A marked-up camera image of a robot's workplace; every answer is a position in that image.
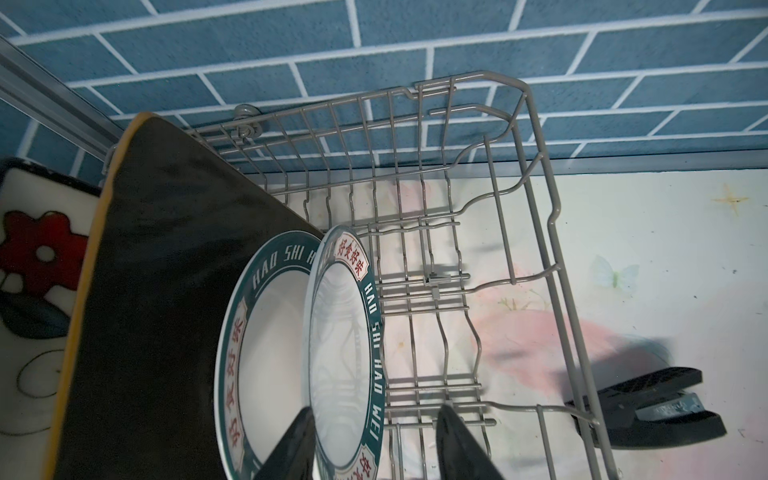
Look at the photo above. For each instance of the black square plate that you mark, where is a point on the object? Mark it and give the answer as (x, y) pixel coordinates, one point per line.
(174, 228)

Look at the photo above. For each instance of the black stapler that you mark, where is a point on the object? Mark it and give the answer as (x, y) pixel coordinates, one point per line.
(656, 411)

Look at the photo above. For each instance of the floral square plate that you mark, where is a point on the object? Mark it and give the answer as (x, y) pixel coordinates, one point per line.
(45, 221)

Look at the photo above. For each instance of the green rim plate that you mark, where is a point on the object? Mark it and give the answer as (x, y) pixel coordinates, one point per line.
(343, 379)
(257, 375)

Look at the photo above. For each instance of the grey wire dish rack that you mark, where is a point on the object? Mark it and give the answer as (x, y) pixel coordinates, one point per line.
(456, 206)

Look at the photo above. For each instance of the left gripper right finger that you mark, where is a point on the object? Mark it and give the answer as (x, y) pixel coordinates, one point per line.
(459, 454)

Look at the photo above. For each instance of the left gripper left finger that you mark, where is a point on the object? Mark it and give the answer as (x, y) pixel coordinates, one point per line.
(294, 455)

